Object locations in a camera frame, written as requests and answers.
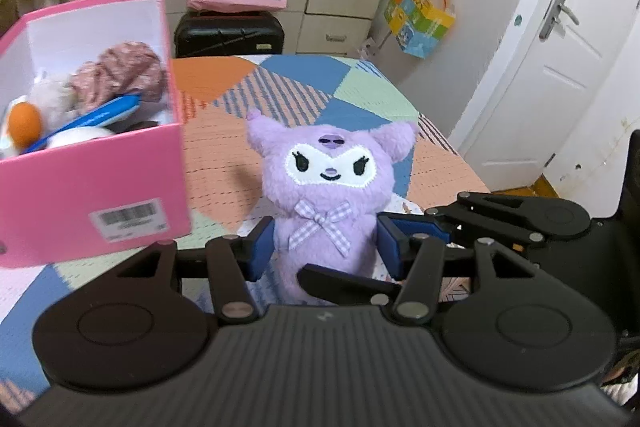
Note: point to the pink knitted plush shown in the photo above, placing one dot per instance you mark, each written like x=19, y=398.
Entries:
x=125, y=72

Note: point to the orange and white plush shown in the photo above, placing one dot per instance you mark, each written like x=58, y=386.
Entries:
x=25, y=124

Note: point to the blue wet wipe pack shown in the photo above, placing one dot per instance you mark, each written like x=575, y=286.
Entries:
x=95, y=117

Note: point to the colourful gift bag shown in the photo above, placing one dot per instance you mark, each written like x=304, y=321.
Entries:
x=420, y=19

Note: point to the patchwork tablecloth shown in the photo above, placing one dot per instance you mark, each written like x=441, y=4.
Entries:
x=310, y=82

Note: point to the black suitcase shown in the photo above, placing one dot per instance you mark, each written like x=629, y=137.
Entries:
x=227, y=34

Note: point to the person's right forearm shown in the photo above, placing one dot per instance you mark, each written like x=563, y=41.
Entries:
x=622, y=377

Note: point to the purple plush toy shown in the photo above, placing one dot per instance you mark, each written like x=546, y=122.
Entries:
x=325, y=187

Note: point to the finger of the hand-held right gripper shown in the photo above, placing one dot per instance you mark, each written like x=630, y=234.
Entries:
x=420, y=226
x=345, y=285

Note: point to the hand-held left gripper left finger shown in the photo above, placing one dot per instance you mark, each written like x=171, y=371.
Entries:
x=260, y=252

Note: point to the pink cardboard box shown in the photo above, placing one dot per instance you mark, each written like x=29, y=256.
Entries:
x=75, y=192

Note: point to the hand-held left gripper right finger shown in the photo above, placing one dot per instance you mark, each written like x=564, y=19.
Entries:
x=390, y=258

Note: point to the white plush toy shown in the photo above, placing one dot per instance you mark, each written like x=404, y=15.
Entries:
x=80, y=136

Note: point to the white door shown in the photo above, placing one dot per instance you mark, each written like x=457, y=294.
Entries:
x=545, y=97

